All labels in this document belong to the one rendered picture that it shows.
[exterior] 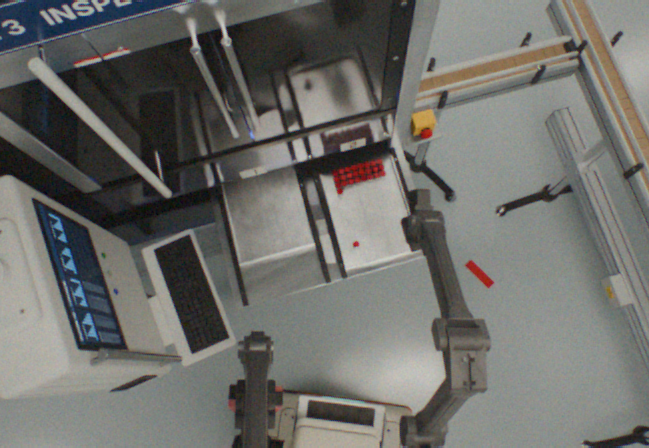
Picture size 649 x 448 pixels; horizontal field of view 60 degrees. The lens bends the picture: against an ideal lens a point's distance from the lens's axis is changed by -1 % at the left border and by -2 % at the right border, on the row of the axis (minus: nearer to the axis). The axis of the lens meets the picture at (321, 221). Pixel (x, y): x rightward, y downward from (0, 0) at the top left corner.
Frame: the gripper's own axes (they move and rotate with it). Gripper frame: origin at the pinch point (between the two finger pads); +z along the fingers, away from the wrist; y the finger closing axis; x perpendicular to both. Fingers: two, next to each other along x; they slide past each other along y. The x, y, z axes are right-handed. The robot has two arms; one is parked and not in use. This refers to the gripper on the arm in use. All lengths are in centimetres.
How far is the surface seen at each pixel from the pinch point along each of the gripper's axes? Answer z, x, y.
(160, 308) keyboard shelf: 28, 88, 4
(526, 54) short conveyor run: 21, -62, 56
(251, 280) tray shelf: 21, 53, 4
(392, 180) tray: 22.9, -2.3, 24.4
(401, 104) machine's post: -11.1, -6.7, 37.5
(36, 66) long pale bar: -83, 65, 34
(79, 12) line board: -85, 55, 41
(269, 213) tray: 22, 42, 25
